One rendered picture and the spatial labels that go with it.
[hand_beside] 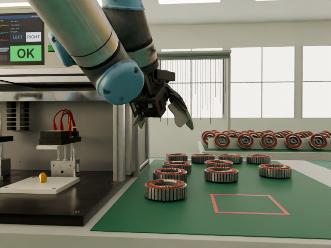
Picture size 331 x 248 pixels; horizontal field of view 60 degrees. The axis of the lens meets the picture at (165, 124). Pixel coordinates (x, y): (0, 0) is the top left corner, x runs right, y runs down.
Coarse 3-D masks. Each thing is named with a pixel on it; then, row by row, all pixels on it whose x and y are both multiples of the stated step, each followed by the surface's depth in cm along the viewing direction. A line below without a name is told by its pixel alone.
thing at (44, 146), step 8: (40, 136) 83; (48, 136) 83; (56, 136) 83; (64, 136) 85; (72, 136) 93; (80, 136) 97; (40, 144) 83; (48, 144) 83; (56, 144) 83; (64, 144) 84; (72, 144) 93; (64, 152) 93; (72, 152) 93
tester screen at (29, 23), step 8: (0, 16) 93; (8, 16) 92; (16, 16) 92; (24, 16) 92; (32, 16) 92; (0, 24) 93; (8, 24) 93; (16, 24) 92; (24, 24) 92; (32, 24) 92; (40, 24) 92; (0, 32) 93; (8, 32) 93; (0, 40) 93; (8, 40) 93; (0, 48) 93; (8, 48) 93; (8, 56) 93
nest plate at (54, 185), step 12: (24, 180) 82; (36, 180) 82; (48, 180) 82; (60, 180) 82; (72, 180) 82; (0, 192) 72; (12, 192) 72; (24, 192) 72; (36, 192) 71; (48, 192) 71
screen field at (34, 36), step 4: (16, 32) 92; (20, 32) 92; (24, 32) 92; (28, 32) 92; (32, 32) 92; (36, 32) 92; (40, 32) 92; (12, 36) 92; (16, 36) 92; (20, 36) 92; (24, 36) 92; (28, 36) 92; (32, 36) 92; (36, 36) 92; (40, 36) 92; (12, 40) 92; (16, 40) 92; (20, 40) 92; (24, 40) 92; (28, 40) 92; (32, 40) 92; (36, 40) 92; (40, 40) 92
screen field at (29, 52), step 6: (12, 48) 93; (18, 48) 92; (24, 48) 92; (30, 48) 92; (36, 48) 92; (12, 54) 93; (18, 54) 92; (24, 54) 92; (30, 54) 92; (36, 54) 92; (12, 60) 93; (18, 60) 92; (24, 60) 92; (30, 60) 92; (36, 60) 92
